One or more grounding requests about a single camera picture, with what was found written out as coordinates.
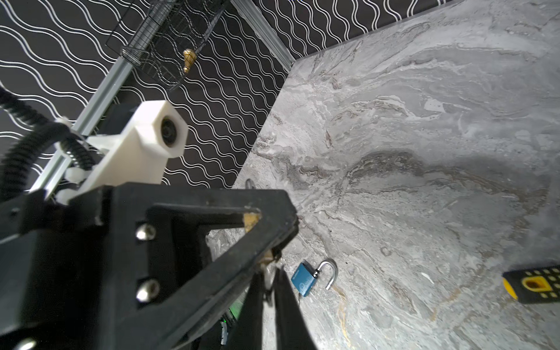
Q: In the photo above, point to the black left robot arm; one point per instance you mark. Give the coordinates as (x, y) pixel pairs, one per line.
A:
(178, 247)

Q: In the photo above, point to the small brass padlock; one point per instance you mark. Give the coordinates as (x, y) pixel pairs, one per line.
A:
(266, 254)

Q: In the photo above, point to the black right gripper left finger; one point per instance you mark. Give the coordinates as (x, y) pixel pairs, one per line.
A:
(247, 334)

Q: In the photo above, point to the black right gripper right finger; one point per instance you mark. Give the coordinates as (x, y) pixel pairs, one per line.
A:
(291, 330)

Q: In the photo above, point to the brass object in basket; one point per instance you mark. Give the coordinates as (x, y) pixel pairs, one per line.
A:
(190, 57)

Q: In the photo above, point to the black wire basket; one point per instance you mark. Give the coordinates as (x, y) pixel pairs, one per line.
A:
(150, 37)

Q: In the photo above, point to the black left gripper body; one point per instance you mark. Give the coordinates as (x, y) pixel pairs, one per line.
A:
(70, 274)

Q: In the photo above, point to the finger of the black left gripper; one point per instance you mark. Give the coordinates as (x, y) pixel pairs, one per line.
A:
(279, 223)
(190, 310)

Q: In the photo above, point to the yellow black screwdriver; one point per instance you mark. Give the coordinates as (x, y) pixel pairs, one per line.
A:
(533, 285)

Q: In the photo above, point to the blue padlock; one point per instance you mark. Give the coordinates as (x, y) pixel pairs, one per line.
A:
(305, 276)

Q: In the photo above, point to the aluminium corner frame post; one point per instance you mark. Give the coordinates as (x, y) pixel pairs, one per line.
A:
(257, 21)

